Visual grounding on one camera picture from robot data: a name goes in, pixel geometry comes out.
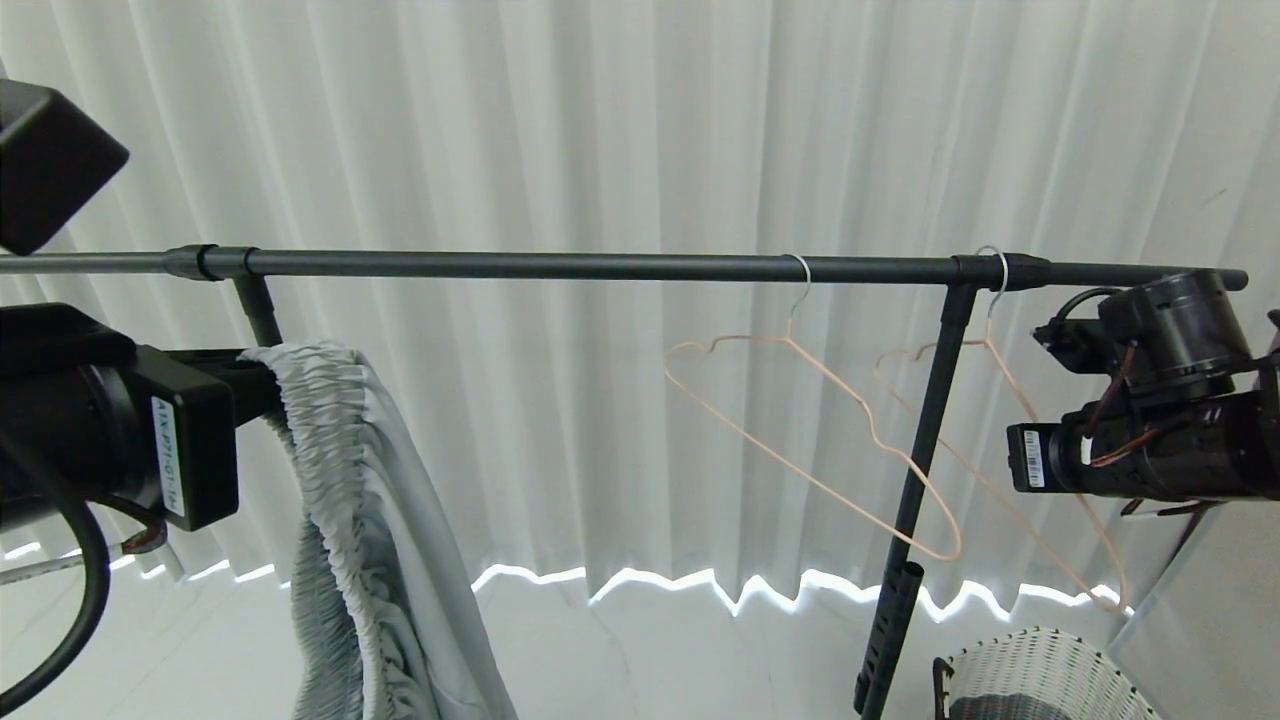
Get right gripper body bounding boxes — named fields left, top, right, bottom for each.
left=1005, top=385, right=1280, bottom=503

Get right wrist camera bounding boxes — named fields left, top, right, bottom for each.
left=1033, top=316, right=1104, bottom=377

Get pink clothes hanger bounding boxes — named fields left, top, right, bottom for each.
left=664, top=254, right=963, bottom=563
left=873, top=246, right=1131, bottom=613

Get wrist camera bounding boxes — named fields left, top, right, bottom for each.
left=1033, top=316, right=1104, bottom=377
left=0, top=78, right=131, bottom=257

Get black clothes rack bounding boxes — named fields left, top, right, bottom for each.
left=0, top=244, right=1249, bottom=720

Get pale grey shorts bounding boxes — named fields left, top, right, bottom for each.
left=238, top=340, right=519, bottom=720

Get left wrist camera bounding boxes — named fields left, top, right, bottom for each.
left=0, top=78, right=131, bottom=257

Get white laundry basket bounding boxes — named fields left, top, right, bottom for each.
left=932, top=627, right=1161, bottom=720

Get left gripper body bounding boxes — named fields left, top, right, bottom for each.
left=0, top=303, right=241, bottom=533

